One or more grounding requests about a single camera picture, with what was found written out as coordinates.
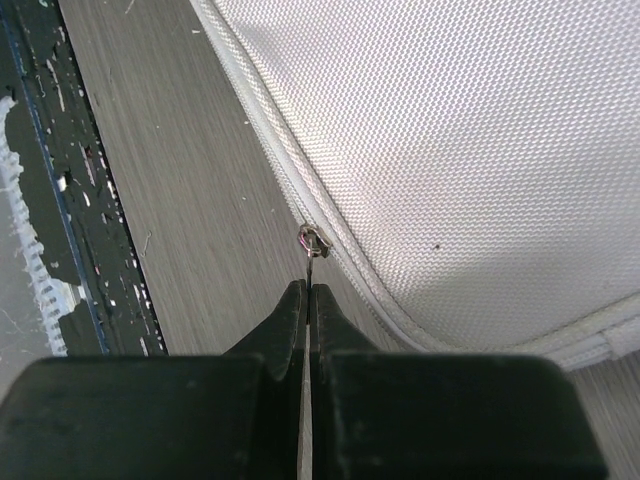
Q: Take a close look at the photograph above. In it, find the white slotted cable duct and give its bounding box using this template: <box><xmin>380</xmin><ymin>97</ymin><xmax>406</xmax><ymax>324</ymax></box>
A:
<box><xmin>1</xmin><ymin>96</ymin><xmax>83</xmax><ymax>356</ymax></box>

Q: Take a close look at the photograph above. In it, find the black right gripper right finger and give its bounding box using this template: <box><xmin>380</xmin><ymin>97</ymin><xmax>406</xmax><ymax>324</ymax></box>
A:
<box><xmin>309</xmin><ymin>284</ymin><xmax>609</xmax><ymax>479</ymax></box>

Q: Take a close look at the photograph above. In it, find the grey medicine kit case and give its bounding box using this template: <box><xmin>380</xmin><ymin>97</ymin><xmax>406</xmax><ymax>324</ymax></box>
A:
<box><xmin>193</xmin><ymin>1</ymin><xmax>639</xmax><ymax>369</ymax></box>

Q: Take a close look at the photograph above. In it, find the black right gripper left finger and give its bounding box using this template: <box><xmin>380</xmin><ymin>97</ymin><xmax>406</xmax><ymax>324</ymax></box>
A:
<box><xmin>1</xmin><ymin>280</ymin><xmax>306</xmax><ymax>479</ymax></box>

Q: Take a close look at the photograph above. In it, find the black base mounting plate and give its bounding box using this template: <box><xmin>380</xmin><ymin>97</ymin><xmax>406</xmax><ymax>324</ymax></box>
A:
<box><xmin>1</xmin><ymin>1</ymin><xmax>167</xmax><ymax>356</ymax></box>

